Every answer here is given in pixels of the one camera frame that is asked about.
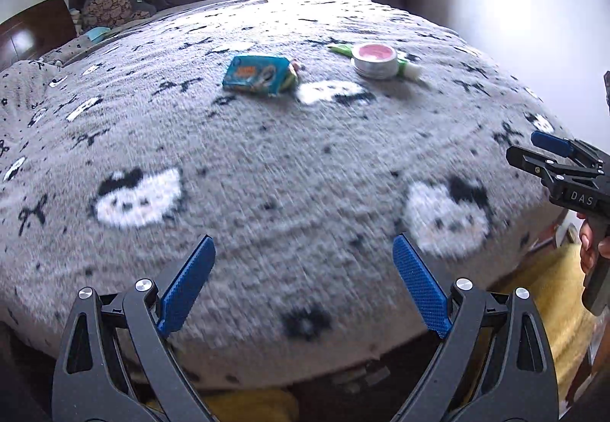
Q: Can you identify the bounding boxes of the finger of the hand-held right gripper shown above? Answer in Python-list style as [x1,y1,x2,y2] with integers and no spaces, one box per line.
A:
[506,145,599,180]
[531,131,605,168]

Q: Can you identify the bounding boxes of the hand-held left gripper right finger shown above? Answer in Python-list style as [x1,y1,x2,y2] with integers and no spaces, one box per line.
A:
[392,234,559,422]

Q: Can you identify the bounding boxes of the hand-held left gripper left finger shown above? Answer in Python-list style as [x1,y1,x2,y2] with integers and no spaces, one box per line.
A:
[51,234,217,422]

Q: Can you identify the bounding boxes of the green tube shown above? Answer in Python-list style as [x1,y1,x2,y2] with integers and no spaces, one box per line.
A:
[328,44,422,82]

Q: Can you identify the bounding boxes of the round metal tin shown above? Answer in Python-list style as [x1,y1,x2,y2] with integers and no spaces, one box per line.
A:
[351,43,398,80]

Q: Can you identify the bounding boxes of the blue snack packet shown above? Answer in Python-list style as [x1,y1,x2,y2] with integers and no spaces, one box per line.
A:
[222,55,300,97]

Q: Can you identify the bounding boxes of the person's right hand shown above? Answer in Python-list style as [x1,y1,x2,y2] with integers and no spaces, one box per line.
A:
[578,211,610,276]

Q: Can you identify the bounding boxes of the yellow fluffy cloth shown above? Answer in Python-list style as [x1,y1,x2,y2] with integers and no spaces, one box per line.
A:
[148,243,596,422]

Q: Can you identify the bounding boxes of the grey cat print blanket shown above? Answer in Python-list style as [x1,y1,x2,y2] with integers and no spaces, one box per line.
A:
[0,0,596,391]

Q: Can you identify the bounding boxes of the brown wooden headboard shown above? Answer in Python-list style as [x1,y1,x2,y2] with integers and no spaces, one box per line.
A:
[0,0,78,72]

